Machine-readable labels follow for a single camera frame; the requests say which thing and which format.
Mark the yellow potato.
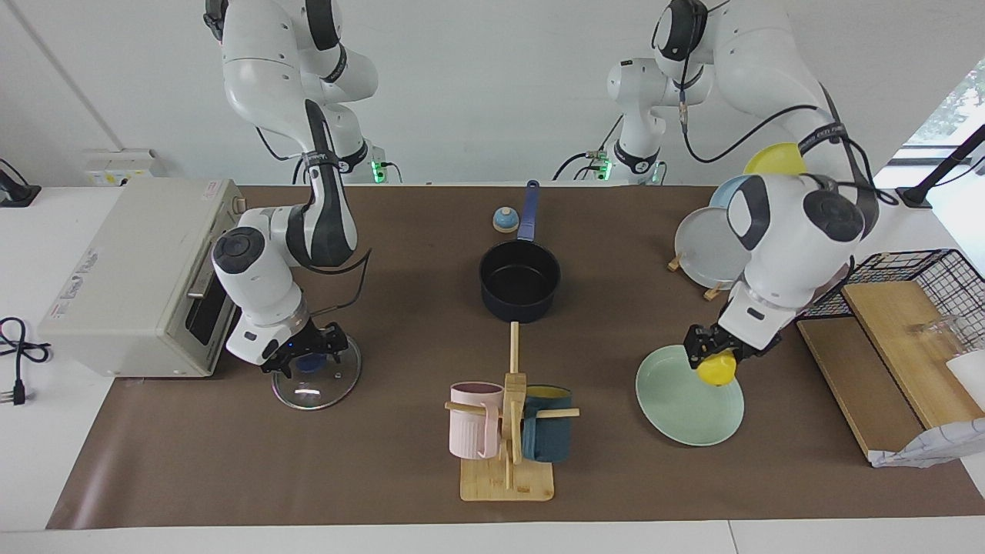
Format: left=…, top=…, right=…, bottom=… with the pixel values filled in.
left=697, top=350, right=737, bottom=387

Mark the glass lid purple knob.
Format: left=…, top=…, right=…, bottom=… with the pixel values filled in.
left=272, top=335, right=362, bottom=410

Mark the wooden plate rack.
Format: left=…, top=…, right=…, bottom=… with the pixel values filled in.
left=667, top=258, right=728, bottom=302

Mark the pale green plate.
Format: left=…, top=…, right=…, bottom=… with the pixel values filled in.
left=636, top=344, right=746, bottom=447

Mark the grey plate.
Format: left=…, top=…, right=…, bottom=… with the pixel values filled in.
left=674, top=206, right=752, bottom=290

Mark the light blue plate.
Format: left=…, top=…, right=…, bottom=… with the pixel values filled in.
left=710, top=175, right=752, bottom=210

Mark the yellow plate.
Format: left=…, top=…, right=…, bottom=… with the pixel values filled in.
left=743, top=142, right=807, bottom=176

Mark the brown table mat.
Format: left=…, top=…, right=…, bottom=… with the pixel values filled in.
left=46, top=185, right=985, bottom=530

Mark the brown wooden board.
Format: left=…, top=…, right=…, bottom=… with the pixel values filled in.
left=796, top=318, right=924, bottom=461

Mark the pink mug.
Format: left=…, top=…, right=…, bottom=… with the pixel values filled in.
left=449, top=382, right=505, bottom=460

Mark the light wooden board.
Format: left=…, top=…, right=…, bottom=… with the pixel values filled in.
left=840, top=281, right=985, bottom=429

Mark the dark blue mug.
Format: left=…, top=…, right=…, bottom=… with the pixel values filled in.
left=522, top=385, right=573, bottom=463

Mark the beige toaster oven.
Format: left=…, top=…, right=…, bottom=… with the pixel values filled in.
left=38, top=179, right=262, bottom=378

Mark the clear drinking glass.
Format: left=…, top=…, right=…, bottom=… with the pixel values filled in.
left=910, top=314, right=964, bottom=356

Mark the white checked cloth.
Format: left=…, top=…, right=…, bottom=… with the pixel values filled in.
left=870, top=418, right=985, bottom=469

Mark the wooden mug tree stand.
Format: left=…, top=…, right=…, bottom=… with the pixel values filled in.
left=445, top=322, right=580, bottom=502

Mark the white cup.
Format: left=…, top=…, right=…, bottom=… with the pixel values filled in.
left=945, top=350, right=985, bottom=410

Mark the window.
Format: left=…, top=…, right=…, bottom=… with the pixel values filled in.
left=902, top=60, right=985, bottom=166

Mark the black desk clamp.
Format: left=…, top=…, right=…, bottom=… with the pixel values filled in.
left=0, top=158, right=41, bottom=207

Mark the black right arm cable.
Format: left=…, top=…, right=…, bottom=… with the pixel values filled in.
left=254, top=123, right=373, bottom=312

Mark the black wire basket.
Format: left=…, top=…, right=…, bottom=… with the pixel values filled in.
left=794, top=249, right=985, bottom=355

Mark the black pot purple handle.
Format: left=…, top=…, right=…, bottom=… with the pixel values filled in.
left=479, top=180, right=562, bottom=322

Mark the white wall power strip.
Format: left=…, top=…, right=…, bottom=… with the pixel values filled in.
left=83, top=149, right=166, bottom=187

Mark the black power cord plug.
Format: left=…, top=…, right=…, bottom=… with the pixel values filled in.
left=0, top=317, right=52, bottom=406

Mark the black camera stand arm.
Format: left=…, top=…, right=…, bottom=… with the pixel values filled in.
left=897, top=123, right=985, bottom=209

